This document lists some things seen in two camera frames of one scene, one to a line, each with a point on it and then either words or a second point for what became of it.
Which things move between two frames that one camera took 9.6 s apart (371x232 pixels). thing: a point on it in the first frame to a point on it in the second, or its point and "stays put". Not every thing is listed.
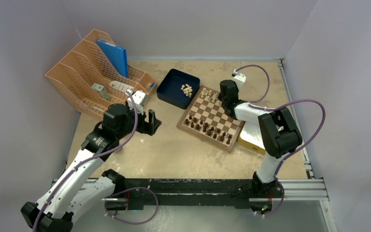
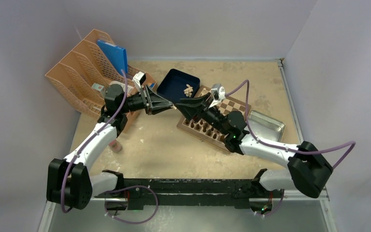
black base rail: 182,193 stays put
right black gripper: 220,97 to 195,108
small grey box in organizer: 101,89 stays put
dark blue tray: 169,87 stays put
